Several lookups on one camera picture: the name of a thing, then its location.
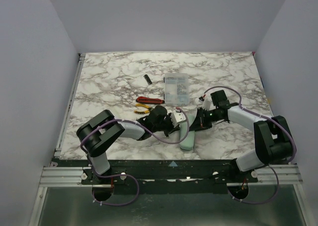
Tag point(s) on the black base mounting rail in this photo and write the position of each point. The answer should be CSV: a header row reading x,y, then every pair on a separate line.
x,y
160,176

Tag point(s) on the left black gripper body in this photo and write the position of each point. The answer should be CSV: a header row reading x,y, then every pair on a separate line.
x,y
169,123

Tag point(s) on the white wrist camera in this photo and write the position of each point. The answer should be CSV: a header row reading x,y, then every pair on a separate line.
x,y
206,103
177,117

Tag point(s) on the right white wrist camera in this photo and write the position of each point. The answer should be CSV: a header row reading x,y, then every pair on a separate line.
x,y
206,103

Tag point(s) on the clear plastic screw box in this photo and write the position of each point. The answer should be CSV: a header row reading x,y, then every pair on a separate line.
x,y
176,89

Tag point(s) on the aluminium extrusion frame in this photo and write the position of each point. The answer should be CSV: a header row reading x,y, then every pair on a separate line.
x,y
61,177

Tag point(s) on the yellow handled pliers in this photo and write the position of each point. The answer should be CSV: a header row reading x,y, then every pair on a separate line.
x,y
142,109

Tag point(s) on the red black utility knife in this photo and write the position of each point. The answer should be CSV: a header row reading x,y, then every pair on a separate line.
x,y
146,100

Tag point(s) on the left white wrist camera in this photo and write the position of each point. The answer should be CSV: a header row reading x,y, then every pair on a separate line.
x,y
177,117

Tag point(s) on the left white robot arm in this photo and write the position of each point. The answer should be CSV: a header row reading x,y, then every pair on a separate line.
x,y
100,132

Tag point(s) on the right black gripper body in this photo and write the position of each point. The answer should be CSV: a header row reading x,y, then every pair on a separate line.
x,y
201,118

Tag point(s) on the mint green umbrella case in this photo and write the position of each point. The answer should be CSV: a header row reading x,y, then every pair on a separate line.
x,y
188,143

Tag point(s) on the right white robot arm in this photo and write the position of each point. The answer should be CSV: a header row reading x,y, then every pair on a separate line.
x,y
272,137

